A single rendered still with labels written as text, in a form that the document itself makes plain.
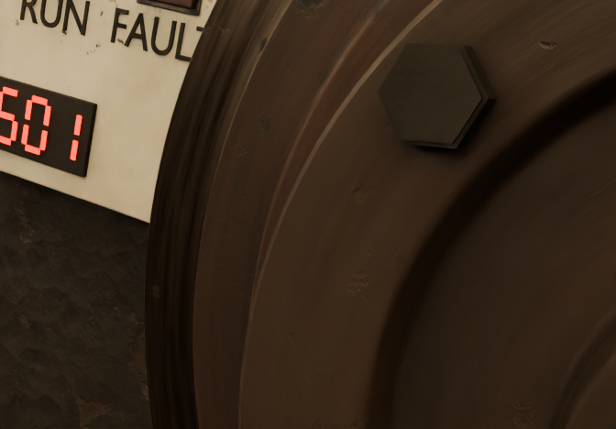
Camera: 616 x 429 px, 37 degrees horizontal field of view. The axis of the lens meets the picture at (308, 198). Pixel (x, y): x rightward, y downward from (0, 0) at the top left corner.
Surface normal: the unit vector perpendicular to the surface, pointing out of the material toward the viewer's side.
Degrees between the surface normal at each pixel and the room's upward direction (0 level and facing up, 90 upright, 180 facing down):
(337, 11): 90
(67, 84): 90
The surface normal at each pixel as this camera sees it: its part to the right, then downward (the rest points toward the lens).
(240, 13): -0.46, 0.09
